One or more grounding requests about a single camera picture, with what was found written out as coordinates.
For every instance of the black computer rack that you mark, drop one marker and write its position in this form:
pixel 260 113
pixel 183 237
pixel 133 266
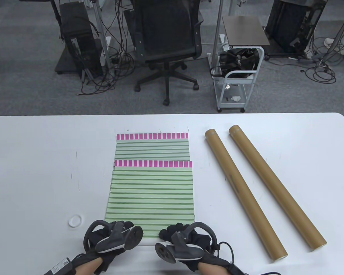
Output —
pixel 289 25

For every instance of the white plastic tube cap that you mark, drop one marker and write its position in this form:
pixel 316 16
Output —
pixel 74 221

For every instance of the person's left hand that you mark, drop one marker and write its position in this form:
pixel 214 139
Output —
pixel 99 236

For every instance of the person's right hand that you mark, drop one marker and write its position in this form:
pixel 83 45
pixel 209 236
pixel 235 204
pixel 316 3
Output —
pixel 169 232

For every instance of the green striped mouse pad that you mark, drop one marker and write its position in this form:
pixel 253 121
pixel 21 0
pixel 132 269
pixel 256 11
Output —
pixel 152 200
pixel 152 149

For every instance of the white crumpled paper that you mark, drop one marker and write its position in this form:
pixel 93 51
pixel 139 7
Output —
pixel 235 98

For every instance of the brown cardboard mailing tube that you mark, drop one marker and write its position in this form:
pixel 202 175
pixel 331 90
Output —
pixel 275 183
pixel 240 189

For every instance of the black right wrist pack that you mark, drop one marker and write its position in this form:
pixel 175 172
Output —
pixel 238 268

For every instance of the black headset gear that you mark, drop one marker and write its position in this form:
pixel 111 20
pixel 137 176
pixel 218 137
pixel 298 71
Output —
pixel 235 61

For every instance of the person's left forearm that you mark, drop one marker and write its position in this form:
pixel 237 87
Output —
pixel 89 267

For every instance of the small brown top side table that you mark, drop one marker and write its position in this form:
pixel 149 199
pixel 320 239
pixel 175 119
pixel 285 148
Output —
pixel 243 30

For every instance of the person's right forearm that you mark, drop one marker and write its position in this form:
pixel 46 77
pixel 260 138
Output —
pixel 215 269

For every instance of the black computer tower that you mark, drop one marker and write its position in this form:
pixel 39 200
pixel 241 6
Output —
pixel 77 28

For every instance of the grey labelled left wrist pack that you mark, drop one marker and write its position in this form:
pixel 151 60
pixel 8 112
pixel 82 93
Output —
pixel 60 265

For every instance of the white metal utility cart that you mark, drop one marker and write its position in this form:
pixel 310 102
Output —
pixel 240 81

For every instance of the black mesh office chair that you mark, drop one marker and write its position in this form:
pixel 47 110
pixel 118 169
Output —
pixel 166 28

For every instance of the black grey hand controller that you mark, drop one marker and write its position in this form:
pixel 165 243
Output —
pixel 114 242
pixel 186 252

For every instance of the silver metal pole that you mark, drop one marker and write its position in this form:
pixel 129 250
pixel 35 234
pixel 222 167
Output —
pixel 217 34

